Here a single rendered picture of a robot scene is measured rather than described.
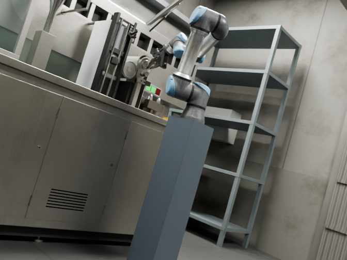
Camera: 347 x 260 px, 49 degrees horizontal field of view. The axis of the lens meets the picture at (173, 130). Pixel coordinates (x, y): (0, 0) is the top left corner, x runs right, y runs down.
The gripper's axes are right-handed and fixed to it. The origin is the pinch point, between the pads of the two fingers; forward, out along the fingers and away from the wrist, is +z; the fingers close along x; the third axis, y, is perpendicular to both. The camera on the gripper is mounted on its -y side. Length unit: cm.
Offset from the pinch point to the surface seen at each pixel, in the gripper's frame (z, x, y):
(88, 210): 47, 32, -92
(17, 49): 3, 99, -33
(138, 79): 6.1, 6.7, -8.8
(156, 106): 14.6, -17.8, -17.2
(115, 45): -5.6, 36.3, -2.4
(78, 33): 22, 40, 31
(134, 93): 13.2, 5.9, -16.0
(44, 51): 19, 72, -7
